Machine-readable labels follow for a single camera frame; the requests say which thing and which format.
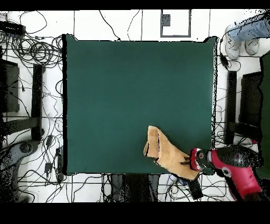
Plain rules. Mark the orange terry towel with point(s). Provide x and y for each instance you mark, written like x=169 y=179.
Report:
x=166 y=154

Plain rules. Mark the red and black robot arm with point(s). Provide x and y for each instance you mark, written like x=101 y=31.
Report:
x=238 y=169

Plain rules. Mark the black power brick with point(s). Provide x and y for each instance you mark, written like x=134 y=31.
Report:
x=195 y=189

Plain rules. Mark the black stand foot with caster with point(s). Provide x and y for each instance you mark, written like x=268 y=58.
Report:
x=23 y=148
x=238 y=148

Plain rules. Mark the black floor beam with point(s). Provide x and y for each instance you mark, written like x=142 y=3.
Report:
x=37 y=101
x=231 y=105

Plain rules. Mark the green covered side table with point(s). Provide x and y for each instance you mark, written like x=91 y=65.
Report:
x=265 y=105

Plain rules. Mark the black power adapter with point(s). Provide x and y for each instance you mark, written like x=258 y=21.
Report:
x=223 y=60

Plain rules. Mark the dark green table cloth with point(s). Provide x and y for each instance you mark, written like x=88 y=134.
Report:
x=101 y=84

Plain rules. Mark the person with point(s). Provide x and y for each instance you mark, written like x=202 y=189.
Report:
x=249 y=31

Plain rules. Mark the small grey floor box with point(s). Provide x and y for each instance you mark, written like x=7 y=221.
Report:
x=165 y=20

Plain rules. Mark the black power strip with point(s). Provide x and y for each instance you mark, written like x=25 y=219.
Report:
x=12 y=28

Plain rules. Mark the black frame panel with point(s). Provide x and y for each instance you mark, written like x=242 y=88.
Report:
x=250 y=99
x=10 y=86

